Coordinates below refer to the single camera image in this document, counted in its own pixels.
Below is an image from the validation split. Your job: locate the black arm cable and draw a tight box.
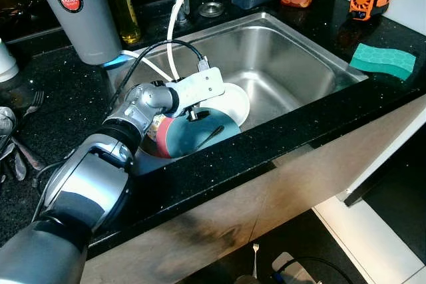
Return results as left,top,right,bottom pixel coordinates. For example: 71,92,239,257
110,39,210,113
278,256,355,284

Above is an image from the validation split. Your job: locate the large steel spoon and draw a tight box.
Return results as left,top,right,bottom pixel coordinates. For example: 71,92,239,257
0,106,17,140

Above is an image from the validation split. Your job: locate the white bowl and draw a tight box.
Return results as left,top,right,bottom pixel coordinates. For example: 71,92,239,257
200,82,251,127

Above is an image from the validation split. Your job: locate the thin white hose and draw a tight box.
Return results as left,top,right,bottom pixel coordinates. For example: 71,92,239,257
123,50,175,82

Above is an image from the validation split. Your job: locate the chrome counter hole ring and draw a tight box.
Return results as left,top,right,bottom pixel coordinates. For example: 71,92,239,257
198,2,226,19

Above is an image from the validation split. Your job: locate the stainless steel sink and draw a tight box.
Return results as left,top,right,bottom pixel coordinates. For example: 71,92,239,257
106,11,369,177

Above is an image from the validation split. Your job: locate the thick white hose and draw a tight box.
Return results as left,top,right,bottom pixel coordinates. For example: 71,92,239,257
166,0,210,80

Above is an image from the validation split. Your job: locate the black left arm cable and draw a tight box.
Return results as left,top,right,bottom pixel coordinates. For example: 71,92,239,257
110,39,210,113

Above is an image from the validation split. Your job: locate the dark slim utensil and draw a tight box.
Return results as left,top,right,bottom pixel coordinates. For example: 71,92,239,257
195,126,227,150

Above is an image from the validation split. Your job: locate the brown cabinet door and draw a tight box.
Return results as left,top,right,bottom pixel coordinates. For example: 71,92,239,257
250,96,426,235
80,161,277,284

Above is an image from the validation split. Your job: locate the red plate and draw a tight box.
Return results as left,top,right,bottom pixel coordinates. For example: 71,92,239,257
153,116,175,160

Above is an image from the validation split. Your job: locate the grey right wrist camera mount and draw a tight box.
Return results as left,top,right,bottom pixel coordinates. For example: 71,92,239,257
272,252,319,284

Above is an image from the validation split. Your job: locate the green sponge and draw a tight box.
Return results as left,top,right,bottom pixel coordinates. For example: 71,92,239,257
349,43,417,82

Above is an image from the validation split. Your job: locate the light blue plate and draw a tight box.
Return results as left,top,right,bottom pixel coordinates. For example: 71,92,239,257
164,106,242,160

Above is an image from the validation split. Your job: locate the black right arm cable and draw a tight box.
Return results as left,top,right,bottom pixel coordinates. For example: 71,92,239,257
278,256,355,284

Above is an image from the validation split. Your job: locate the grey cylindrical water filter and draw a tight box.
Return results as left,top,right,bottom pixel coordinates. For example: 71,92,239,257
27,0,125,67

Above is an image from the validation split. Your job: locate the olive oil bottle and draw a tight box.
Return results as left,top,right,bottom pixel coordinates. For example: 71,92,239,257
99,0,142,45

